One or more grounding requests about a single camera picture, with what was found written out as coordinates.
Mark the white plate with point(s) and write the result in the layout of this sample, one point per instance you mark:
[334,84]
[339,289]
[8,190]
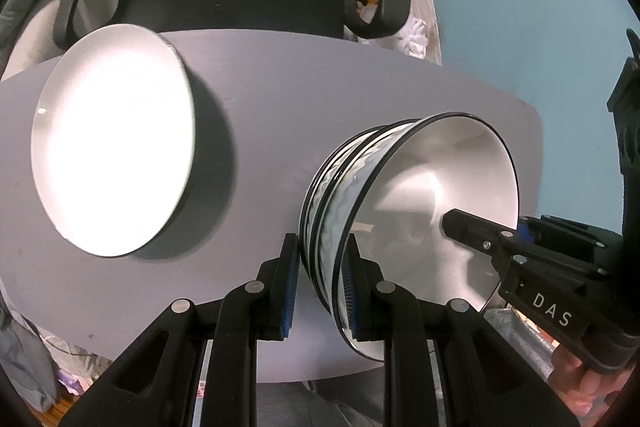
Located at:
[179,59]
[110,147]

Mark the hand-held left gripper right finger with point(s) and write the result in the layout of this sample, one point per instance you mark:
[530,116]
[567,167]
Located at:
[350,292]

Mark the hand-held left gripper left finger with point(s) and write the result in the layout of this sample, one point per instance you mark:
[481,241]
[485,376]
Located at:
[287,287]

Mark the crumpled white plastic bag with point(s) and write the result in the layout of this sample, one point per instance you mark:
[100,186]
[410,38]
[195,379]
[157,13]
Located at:
[415,37]

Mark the grey hanging cloth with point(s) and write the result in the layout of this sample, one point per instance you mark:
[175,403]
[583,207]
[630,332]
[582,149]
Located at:
[25,357]

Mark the white bowl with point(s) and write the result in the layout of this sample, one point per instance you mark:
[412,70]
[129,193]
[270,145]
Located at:
[303,227]
[309,217]
[435,187]

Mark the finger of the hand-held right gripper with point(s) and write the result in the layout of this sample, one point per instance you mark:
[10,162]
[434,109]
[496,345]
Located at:
[470,232]
[570,242]

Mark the person's right hand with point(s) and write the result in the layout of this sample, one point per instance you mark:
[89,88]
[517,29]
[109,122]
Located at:
[585,387]

